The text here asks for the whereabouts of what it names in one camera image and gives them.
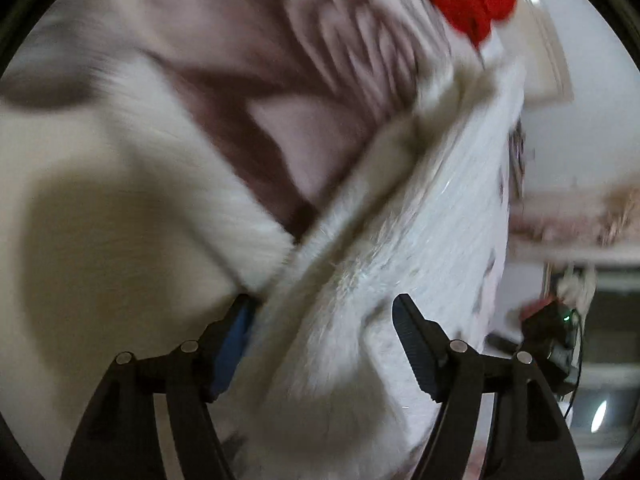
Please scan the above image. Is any white fluffy knit sweater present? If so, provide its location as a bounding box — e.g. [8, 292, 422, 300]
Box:
[216, 61, 524, 479]

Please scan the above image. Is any black device with green light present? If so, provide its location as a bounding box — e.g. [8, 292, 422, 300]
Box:
[520, 296, 582, 396]

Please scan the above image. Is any grey floral fleece blanket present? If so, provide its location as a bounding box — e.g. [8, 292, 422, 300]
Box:
[0, 0, 526, 480]

